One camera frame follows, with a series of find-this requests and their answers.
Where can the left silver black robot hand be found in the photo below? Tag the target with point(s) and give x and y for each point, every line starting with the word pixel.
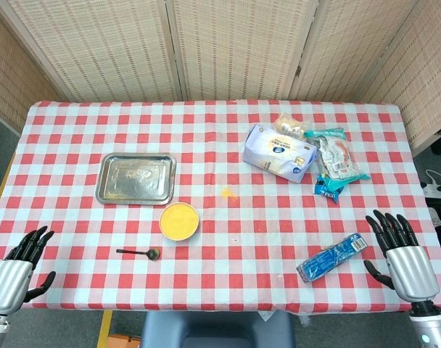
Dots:
pixel 8 279

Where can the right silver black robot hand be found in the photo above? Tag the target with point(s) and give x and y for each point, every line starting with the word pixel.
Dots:
pixel 411 270

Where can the metal spoon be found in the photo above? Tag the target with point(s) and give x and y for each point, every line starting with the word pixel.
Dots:
pixel 155 253

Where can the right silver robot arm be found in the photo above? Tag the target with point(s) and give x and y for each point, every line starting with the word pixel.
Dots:
pixel 429 326

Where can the rectangular stainless steel tray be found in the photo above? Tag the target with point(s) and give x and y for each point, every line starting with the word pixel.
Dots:
pixel 135 179

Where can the bowl of yellow powder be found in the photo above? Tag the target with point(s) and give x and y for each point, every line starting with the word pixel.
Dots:
pixel 179 221

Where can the long blue biscuit package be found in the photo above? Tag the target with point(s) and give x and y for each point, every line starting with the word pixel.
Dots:
pixel 329 259

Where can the white power strip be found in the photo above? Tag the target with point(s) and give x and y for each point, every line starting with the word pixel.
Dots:
pixel 438 189

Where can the small blue snack packet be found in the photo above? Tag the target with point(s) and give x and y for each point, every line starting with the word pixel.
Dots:
pixel 327 192

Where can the orange box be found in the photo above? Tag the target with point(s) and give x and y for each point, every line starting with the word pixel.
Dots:
pixel 124 342

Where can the teal clear snack bag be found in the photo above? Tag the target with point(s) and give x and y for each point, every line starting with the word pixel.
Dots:
pixel 336 156

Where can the light purple food bag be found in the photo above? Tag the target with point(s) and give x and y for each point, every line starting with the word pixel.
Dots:
pixel 278 152

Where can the red white checkered tablecloth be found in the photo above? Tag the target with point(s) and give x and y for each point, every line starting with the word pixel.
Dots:
pixel 220 272

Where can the clear beige bread packet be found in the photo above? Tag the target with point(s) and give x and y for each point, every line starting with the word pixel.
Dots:
pixel 287 125

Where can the yellow powder spill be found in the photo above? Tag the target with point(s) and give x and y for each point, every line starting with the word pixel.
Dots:
pixel 227 193

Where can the dark blue chair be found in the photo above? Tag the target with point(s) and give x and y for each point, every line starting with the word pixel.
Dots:
pixel 217 330

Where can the beige woven folding screen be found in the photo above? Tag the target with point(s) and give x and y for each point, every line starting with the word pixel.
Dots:
pixel 238 47

